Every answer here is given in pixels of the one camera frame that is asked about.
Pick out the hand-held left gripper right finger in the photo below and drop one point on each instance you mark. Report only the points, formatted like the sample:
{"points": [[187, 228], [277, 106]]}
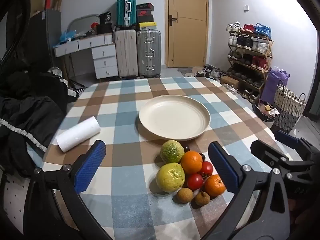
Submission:
{"points": [[222, 166]]}

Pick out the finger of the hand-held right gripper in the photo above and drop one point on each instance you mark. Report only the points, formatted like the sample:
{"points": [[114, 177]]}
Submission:
{"points": [[267, 152], [287, 137]]}

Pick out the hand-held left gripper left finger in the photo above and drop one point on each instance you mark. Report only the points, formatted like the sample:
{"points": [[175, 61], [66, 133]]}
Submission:
{"points": [[90, 166]]}

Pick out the orange mandarin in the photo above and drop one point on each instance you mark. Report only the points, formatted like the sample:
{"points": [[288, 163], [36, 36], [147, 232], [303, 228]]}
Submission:
{"points": [[191, 162], [214, 185]]}

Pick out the brown longan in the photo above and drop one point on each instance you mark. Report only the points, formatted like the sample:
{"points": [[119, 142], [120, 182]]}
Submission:
{"points": [[185, 195], [202, 198]]}

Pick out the green bumpy citrus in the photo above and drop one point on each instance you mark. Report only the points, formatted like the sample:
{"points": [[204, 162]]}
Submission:
{"points": [[172, 151]]}

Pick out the yellow-green bumpy citrus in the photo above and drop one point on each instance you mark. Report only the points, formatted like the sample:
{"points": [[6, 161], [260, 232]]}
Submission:
{"points": [[170, 177]]}

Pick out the cream round plate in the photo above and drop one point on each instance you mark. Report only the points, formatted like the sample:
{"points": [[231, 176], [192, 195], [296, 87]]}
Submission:
{"points": [[173, 116]]}

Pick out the red tomato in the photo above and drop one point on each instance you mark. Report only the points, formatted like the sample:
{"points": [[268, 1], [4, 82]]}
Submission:
{"points": [[195, 181], [206, 168]]}

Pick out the woven two-tone basket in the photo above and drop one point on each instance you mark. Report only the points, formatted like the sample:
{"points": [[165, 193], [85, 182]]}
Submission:
{"points": [[287, 107]]}

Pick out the white paper towel roll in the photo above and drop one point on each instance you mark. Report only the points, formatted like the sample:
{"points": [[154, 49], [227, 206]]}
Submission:
{"points": [[77, 135]]}

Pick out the black basket with clutter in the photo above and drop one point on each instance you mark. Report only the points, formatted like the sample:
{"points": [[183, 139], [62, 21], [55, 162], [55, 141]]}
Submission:
{"points": [[262, 113]]}

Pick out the dark cherry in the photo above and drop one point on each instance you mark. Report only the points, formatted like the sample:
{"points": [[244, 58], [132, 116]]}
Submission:
{"points": [[187, 148]]}

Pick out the purple bag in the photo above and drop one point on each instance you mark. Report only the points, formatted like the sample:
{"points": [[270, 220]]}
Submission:
{"points": [[273, 85]]}

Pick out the pair of white grey sneakers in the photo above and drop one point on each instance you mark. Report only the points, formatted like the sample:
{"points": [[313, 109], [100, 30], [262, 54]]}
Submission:
{"points": [[248, 95]]}

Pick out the small brown cardboard box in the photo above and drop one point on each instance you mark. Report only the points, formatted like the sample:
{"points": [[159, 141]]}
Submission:
{"points": [[229, 81]]}

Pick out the black jacket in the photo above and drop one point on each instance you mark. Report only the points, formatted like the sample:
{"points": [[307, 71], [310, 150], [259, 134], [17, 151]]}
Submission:
{"points": [[30, 110]]}

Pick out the white dotted cloth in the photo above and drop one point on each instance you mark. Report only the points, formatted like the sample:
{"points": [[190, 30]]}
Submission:
{"points": [[11, 200]]}

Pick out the wooden shoe rack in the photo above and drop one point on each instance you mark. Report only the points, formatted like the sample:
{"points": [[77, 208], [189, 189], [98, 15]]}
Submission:
{"points": [[268, 52]]}

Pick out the pile of dark shoes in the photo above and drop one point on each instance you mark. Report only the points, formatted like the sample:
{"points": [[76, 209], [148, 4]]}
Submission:
{"points": [[208, 71]]}

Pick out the shoe rack with shoes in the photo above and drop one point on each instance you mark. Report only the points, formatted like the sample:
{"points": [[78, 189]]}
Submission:
{"points": [[250, 43]]}

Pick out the white round object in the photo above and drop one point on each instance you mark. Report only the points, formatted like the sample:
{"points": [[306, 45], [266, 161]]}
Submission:
{"points": [[55, 71]]}

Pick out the grey door mat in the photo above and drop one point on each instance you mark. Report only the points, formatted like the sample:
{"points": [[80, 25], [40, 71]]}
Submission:
{"points": [[186, 71]]}

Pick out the white desk with drawers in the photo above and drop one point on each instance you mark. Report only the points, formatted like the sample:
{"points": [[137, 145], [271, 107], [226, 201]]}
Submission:
{"points": [[103, 55]]}

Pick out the beige suitcase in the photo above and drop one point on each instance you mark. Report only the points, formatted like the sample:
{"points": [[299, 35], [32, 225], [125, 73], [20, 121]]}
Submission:
{"points": [[126, 52]]}

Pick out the silver suitcase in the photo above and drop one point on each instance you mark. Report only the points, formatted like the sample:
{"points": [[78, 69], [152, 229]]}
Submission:
{"points": [[148, 52]]}

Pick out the blue plastic bag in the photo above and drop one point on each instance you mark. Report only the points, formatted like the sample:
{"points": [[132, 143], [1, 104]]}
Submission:
{"points": [[67, 36]]}

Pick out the dark cabinet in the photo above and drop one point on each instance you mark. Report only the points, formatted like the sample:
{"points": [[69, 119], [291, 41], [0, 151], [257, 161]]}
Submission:
{"points": [[47, 37]]}

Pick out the wooden door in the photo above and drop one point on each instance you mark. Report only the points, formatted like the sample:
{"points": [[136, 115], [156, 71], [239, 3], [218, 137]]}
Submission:
{"points": [[187, 30]]}

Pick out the small red item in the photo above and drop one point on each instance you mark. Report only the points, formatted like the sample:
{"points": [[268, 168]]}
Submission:
{"points": [[94, 25]]}

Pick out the black bag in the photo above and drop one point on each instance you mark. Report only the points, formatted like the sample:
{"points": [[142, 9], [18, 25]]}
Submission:
{"points": [[105, 22]]}

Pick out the grey arched mirror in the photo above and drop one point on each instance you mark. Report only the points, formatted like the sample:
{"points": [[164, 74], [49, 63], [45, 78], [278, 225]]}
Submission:
{"points": [[83, 17]]}

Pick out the yellow and black shoe box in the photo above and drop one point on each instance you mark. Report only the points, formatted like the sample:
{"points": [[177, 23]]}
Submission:
{"points": [[148, 26]]}

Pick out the teal suitcase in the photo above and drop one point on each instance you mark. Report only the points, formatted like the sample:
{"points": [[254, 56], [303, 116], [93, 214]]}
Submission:
{"points": [[126, 7]]}

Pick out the red shoe box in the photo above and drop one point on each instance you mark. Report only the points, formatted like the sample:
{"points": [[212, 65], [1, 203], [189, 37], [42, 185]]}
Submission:
{"points": [[145, 12]]}

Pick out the brown flat cardboard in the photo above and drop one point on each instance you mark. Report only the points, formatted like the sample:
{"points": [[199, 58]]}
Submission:
{"points": [[58, 2]]}

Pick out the red flat packet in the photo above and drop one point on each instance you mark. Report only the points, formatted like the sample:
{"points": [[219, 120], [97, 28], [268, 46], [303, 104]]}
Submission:
{"points": [[48, 2]]}

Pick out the white light switch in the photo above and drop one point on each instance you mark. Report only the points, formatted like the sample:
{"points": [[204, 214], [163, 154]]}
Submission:
{"points": [[246, 8]]}

